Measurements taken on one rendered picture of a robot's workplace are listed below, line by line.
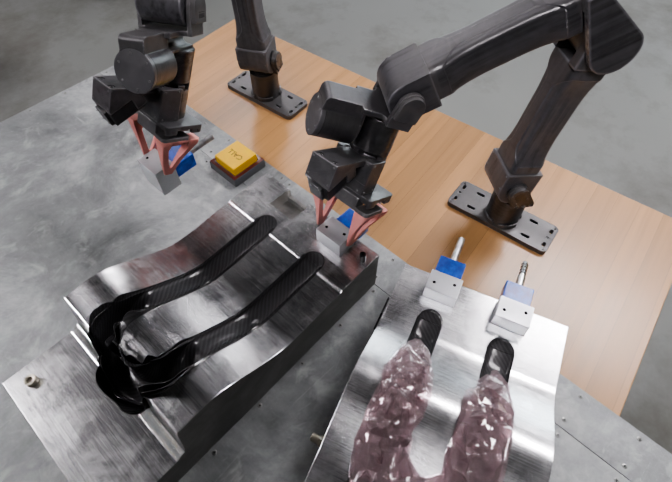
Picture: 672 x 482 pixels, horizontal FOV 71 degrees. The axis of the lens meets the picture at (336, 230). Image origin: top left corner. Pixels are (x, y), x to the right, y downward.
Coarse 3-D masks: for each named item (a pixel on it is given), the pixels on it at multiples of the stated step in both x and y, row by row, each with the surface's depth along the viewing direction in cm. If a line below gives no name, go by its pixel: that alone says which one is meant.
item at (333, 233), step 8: (344, 216) 77; (352, 216) 77; (328, 224) 74; (336, 224) 74; (344, 224) 76; (320, 232) 74; (328, 232) 73; (336, 232) 73; (344, 232) 73; (320, 240) 75; (328, 240) 73; (336, 240) 73; (344, 240) 73; (328, 248) 75; (336, 248) 73; (344, 248) 74
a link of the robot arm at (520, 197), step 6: (516, 186) 77; (522, 186) 77; (510, 192) 77; (516, 192) 77; (522, 192) 77; (528, 192) 77; (510, 198) 78; (516, 198) 78; (522, 198) 78; (528, 198) 78; (510, 204) 81; (516, 204) 79; (522, 204) 81; (528, 204) 81
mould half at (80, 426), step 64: (256, 192) 82; (192, 256) 75; (256, 256) 75; (192, 320) 65; (320, 320) 71; (64, 384) 65; (192, 384) 58; (256, 384) 65; (64, 448) 60; (128, 448) 60; (192, 448) 61
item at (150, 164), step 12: (204, 144) 83; (144, 156) 78; (156, 156) 78; (192, 156) 80; (144, 168) 77; (156, 168) 76; (180, 168) 80; (156, 180) 77; (168, 180) 78; (180, 180) 81; (168, 192) 80
